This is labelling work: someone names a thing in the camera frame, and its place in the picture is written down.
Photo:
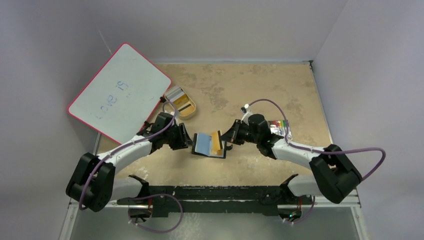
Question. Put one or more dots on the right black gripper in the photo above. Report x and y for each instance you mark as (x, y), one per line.
(236, 131)

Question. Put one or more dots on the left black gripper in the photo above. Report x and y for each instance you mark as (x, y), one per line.
(183, 141)

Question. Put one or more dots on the black card holder wallet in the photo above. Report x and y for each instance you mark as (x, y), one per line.
(201, 146)

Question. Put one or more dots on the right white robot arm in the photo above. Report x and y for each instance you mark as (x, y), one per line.
(333, 174)

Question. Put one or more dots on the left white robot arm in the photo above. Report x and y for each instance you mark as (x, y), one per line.
(93, 181)

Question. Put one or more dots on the gold card lying in tray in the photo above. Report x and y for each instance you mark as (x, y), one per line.
(186, 109)

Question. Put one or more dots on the beige oval card tray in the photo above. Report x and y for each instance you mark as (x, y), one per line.
(182, 101)

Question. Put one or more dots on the stack of credit cards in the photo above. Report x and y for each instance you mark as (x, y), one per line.
(174, 93)

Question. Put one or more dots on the pack of coloured markers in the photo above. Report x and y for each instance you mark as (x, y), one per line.
(281, 128)

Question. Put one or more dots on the white board with pink rim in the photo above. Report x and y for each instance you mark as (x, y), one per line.
(121, 96)

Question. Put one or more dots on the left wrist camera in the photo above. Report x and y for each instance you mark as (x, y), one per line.
(175, 115)

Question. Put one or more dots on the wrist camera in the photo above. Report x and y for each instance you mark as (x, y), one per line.
(246, 110)
(175, 115)

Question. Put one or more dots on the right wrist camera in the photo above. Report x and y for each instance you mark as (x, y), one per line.
(246, 110)

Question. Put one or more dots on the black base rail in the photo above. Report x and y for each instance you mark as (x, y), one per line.
(146, 191)

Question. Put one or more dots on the aluminium frame rail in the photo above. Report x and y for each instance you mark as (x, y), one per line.
(351, 198)

